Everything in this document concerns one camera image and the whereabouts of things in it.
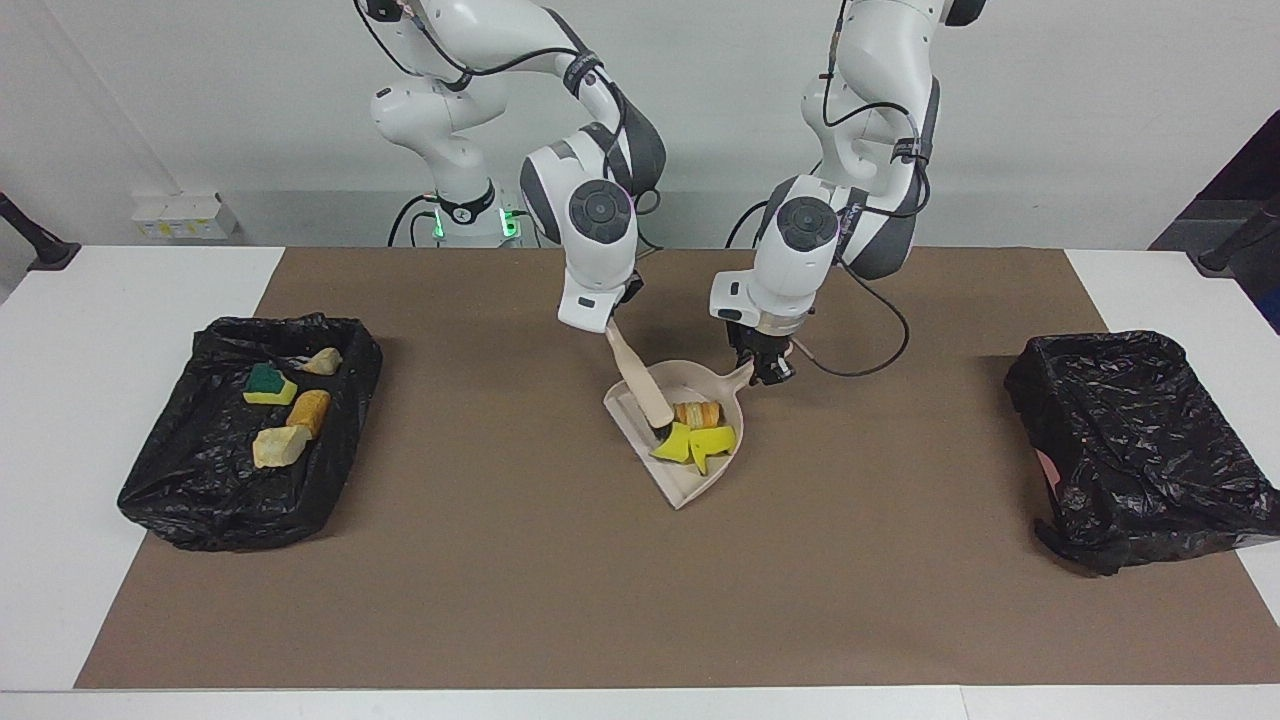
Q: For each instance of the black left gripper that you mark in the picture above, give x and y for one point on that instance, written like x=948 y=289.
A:
x=762 y=340

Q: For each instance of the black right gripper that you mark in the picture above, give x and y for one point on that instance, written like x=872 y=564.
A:
x=632 y=292

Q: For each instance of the beige brush black bristles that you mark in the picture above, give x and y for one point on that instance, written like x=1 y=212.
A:
x=640 y=380

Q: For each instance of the croissant piece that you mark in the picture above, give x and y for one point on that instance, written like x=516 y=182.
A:
x=323 y=361
x=280 y=447
x=697 y=413

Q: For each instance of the yellow sponge piece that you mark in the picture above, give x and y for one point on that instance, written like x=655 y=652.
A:
x=675 y=443
x=712 y=442

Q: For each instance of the beige plastic dustpan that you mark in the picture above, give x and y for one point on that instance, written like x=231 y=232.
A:
x=690 y=488

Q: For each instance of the brown bread roll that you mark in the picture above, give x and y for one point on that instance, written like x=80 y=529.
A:
x=310 y=410

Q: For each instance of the yellow sponge green backed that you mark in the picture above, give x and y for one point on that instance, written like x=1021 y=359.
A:
x=268 y=385

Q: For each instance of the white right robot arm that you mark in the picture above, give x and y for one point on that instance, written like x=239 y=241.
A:
x=595 y=260

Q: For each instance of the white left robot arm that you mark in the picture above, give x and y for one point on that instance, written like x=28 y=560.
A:
x=790 y=270

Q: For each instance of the black bag bin pink patch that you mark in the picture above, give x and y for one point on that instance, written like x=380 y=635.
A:
x=1140 y=440

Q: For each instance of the black bag lined bin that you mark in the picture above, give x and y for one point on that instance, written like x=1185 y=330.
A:
x=200 y=490

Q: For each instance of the brown table mat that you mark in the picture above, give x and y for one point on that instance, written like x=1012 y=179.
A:
x=600 y=630

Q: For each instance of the white power strip box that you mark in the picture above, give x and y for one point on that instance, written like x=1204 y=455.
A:
x=180 y=218

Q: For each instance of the black stand post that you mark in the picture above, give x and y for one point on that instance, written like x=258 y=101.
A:
x=1240 y=235
x=40 y=245

